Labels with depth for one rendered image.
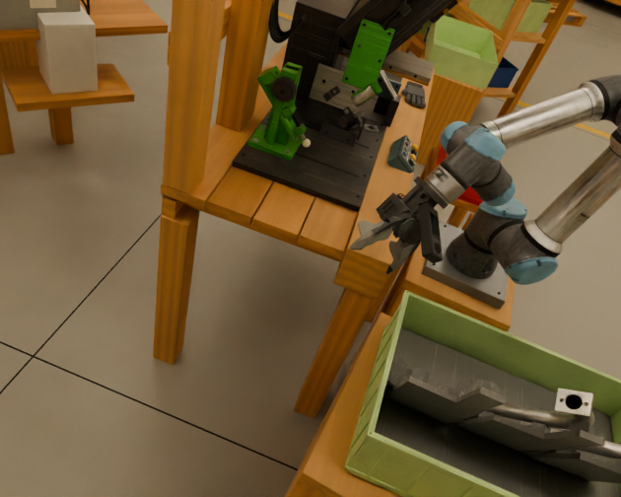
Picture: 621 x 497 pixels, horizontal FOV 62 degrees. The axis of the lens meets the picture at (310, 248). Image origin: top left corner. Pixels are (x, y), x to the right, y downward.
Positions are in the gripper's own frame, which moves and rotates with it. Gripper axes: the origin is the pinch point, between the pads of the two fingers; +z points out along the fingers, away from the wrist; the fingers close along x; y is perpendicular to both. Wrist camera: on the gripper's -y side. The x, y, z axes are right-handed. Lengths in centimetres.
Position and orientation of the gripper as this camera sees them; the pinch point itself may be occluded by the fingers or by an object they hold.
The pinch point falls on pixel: (370, 264)
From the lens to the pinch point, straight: 109.8
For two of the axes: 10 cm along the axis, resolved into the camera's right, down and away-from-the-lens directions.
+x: -6.1, -3.7, -7.0
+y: -3.9, -6.4, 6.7
